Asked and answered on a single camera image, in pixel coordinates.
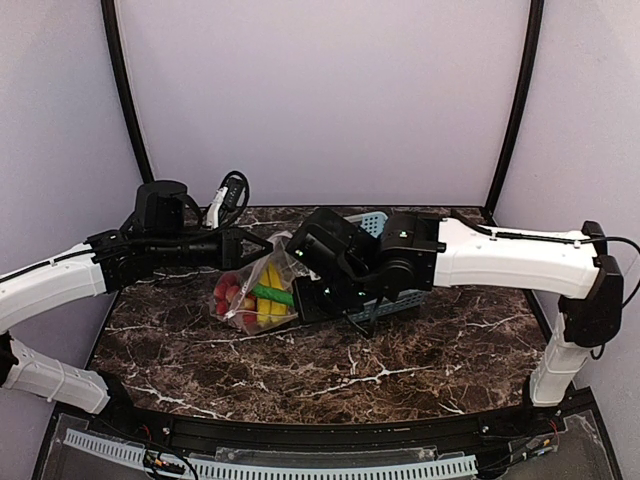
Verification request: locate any red lychee bunch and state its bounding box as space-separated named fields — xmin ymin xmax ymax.
xmin=213 ymin=272 xmax=241 ymax=316

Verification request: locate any clear zip top bag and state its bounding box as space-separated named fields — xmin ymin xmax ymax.
xmin=208 ymin=231 xmax=305 ymax=336

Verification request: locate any green cucumber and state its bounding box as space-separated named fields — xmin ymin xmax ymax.
xmin=252 ymin=284 xmax=295 ymax=307

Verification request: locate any yellow banana bunch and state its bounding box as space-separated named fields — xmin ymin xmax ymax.
xmin=252 ymin=263 xmax=292 ymax=328

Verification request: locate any light blue plastic basket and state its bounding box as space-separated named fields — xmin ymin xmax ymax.
xmin=346 ymin=211 xmax=425 ymax=326

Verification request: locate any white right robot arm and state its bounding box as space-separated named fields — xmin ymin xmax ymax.
xmin=286 ymin=208 xmax=632 ymax=408

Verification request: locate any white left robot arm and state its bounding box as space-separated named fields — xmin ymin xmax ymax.
xmin=1 ymin=171 xmax=273 ymax=415

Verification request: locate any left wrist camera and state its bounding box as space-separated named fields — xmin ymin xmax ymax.
xmin=202 ymin=170 xmax=250 ymax=230

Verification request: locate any grey slotted cable duct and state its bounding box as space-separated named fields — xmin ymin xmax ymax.
xmin=63 ymin=429 xmax=478 ymax=480

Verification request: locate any black front table rail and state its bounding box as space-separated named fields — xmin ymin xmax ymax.
xmin=90 ymin=406 xmax=566 ymax=453

